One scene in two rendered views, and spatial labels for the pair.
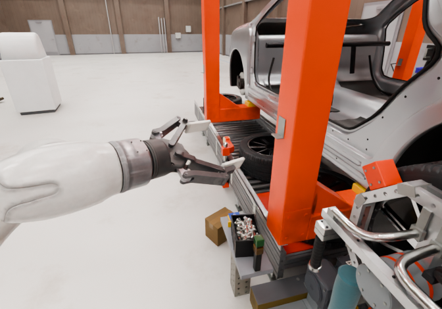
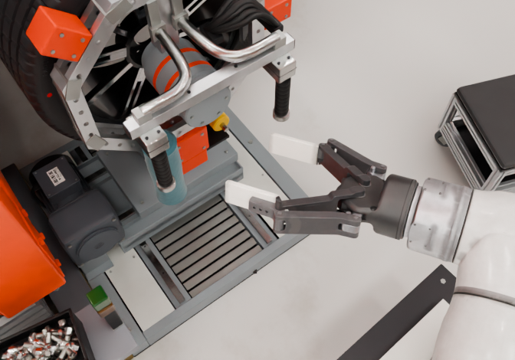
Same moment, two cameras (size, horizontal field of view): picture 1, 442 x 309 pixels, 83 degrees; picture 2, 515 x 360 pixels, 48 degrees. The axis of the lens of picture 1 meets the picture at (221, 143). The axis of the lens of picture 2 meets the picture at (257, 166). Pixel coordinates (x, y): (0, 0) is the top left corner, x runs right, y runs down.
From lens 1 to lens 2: 0.88 m
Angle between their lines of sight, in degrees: 80
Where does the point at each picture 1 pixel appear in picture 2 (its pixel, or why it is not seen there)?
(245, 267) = (118, 343)
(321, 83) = not seen: outside the picture
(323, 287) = (109, 220)
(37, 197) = not seen: outside the picture
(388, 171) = (65, 20)
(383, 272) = (233, 73)
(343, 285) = (173, 156)
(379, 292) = (217, 99)
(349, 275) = not seen: hidden behind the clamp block
